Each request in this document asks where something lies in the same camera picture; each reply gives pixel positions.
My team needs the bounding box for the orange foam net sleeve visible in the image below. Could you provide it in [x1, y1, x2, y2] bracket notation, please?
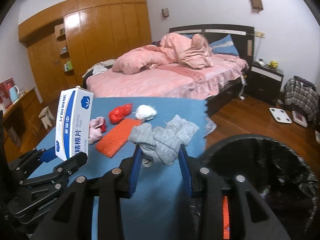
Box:
[95, 118, 142, 158]

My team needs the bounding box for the pink crumpled duvet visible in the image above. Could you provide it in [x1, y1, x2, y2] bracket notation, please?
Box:
[112, 33, 214, 75]

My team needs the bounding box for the light blue kettle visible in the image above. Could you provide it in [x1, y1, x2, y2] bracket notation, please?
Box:
[8, 84, 19, 103]

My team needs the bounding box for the wooden side cabinet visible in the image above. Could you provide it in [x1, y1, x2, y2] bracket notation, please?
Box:
[4, 89, 43, 162]

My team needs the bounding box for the white crumpled tissue ball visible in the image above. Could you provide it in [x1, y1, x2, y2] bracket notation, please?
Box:
[135, 105, 157, 121]

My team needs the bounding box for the blue pillow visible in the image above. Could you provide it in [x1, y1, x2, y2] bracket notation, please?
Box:
[209, 34, 239, 56]

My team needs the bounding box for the clothes pile on bed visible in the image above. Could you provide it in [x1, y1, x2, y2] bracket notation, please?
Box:
[82, 59, 116, 77]

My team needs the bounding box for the book on floor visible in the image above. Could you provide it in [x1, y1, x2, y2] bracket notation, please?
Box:
[291, 111, 308, 128]

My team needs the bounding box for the black nightstand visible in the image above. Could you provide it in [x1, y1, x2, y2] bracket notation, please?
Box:
[246, 62, 284, 106]

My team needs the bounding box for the black bed headboard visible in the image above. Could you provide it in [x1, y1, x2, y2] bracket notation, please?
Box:
[169, 24, 255, 66]

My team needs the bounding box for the red sock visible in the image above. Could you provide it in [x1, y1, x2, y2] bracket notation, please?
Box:
[100, 119, 106, 133]

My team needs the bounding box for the small wall switch box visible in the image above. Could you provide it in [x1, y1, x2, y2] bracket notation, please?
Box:
[161, 8, 169, 18]

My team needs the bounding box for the black trash bin with liner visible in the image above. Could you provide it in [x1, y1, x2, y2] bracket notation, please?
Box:
[199, 134, 319, 239]

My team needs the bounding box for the grey sock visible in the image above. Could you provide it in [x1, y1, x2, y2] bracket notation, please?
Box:
[128, 115, 199, 167]

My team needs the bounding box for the plaid bag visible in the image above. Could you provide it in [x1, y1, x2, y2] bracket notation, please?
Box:
[284, 76, 319, 124]

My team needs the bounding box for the brown wall lamp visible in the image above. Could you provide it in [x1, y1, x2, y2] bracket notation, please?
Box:
[250, 0, 264, 11]

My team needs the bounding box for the yellow plush toy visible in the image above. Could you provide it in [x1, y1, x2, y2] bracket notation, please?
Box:
[268, 61, 278, 69]

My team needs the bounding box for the bed with pink sheet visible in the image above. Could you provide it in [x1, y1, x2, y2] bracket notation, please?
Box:
[83, 54, 248, 116]

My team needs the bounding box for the white charger cable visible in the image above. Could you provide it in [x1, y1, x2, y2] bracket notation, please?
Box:
[238, 74, 247, 101]

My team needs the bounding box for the white bathroom scale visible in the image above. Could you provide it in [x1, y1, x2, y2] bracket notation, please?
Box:
[269, 107, 292, 124]

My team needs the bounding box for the red plastic bag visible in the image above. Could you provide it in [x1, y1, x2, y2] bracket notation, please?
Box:
[108, 103, 132, 125]

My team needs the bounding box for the white blue alcohol pads box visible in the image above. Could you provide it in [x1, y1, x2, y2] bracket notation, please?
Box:
[55, 86, 93, 161]

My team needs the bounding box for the pink sock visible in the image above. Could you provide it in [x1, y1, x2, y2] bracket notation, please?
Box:
[88, 116, 104, 145]

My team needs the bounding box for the white small stool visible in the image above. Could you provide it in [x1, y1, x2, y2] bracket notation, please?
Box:
[38, 106, 55, 129]

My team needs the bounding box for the blue table cloth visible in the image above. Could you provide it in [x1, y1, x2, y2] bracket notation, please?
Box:
[27, 96, 209, 240]

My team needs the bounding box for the wall power socket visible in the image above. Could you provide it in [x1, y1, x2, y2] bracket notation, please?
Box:
[254, 31, 265, 38]

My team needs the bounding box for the wooden wardrobe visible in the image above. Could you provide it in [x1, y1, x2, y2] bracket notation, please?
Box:
[18, 0, 151, 103]

